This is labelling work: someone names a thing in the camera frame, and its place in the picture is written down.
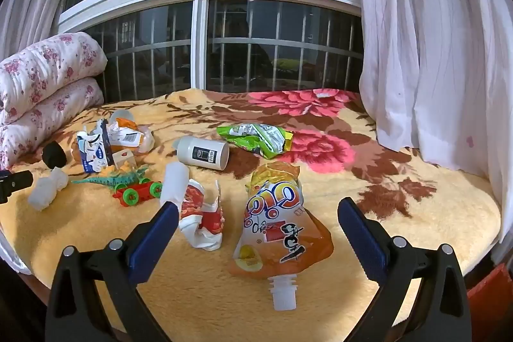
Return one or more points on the orange drink pouch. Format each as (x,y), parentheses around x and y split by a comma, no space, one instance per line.
(276,230)

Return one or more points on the crumpled white tissue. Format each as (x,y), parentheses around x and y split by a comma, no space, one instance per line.
(46,189)

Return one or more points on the orange white packet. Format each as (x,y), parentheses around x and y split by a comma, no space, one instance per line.
(128,135)

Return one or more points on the metal window bars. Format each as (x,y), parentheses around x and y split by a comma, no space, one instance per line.
(248,41)

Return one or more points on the crumpled red white wrapper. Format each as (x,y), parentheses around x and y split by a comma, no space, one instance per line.
(200,213)

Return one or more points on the pink floral pillows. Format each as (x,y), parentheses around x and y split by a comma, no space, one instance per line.
(48,61)

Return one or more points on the white window frame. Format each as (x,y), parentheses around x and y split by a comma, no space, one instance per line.
(200,45)

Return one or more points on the yellow floral fleece blanket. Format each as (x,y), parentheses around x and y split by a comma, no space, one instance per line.
(400,246)

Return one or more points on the green snack bag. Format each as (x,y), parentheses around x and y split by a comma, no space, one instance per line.
(256,139)

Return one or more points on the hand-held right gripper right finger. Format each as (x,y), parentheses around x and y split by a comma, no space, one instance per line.
(362,242)

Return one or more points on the red toy car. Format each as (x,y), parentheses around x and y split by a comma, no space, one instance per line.
(138,193)

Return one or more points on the small white heart box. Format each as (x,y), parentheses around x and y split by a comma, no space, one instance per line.
(122,157)

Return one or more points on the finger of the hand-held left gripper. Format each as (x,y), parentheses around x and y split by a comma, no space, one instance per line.
(14,183)
(53,155)

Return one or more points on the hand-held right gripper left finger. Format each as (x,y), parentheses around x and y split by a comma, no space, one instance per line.
(154,242)

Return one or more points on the green toy dinosaur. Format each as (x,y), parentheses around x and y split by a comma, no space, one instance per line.
(116,178)

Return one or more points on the torn foil bag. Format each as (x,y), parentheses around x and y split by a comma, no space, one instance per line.
(94,157)

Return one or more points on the red plastic container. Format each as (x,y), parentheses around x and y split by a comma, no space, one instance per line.
(493,298)

